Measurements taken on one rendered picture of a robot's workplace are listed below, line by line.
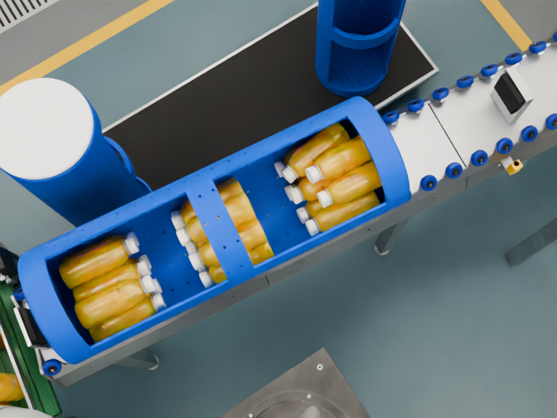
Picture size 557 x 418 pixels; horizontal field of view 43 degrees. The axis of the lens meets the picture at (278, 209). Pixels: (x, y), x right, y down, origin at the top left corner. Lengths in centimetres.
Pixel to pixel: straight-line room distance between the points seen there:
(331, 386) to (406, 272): 121
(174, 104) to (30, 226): 76
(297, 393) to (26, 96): 102
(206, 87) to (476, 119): 123
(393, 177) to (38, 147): 90
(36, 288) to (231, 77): 150
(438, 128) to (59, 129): 99
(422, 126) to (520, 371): 121
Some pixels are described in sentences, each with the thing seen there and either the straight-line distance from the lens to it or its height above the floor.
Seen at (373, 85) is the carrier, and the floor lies 21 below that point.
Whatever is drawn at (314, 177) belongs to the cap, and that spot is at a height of 115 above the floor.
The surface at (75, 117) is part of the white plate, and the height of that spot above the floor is 104.
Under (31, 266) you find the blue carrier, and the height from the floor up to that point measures 121.
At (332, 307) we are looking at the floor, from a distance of 275.
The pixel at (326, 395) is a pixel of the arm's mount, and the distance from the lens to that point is 166.
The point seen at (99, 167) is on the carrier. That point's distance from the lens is 199.
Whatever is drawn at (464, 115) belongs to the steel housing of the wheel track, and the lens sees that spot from 200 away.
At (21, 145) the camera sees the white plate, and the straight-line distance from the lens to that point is 194.
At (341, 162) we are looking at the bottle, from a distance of 166.
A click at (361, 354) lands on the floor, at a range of 274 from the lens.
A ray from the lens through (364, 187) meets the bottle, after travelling 168.
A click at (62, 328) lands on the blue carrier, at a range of 161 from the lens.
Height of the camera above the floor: 273
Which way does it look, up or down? 75 degrees down
